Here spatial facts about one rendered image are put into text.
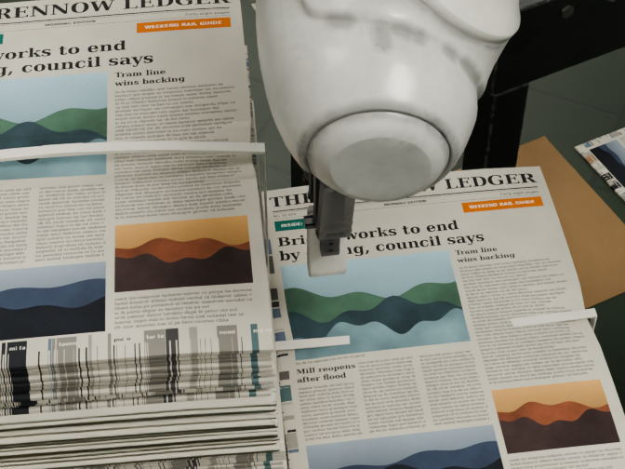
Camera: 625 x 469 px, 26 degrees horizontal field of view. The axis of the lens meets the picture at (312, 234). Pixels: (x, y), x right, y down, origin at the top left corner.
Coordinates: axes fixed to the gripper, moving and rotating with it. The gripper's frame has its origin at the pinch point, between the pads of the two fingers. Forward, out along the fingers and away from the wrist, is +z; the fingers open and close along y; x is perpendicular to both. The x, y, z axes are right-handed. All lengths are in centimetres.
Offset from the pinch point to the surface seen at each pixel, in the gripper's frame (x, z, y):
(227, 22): -6.0, -10.3, -15.0
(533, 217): 21.3, 13.2, -12.0
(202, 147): -9.1, -10.6, -0.8
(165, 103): -11.5, -9.9, -6.6
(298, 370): -2.7, 13.2, 2.6
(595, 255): 58, 96, -75
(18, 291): -22.3, -10.0, 10.6
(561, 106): 62, 96, -112
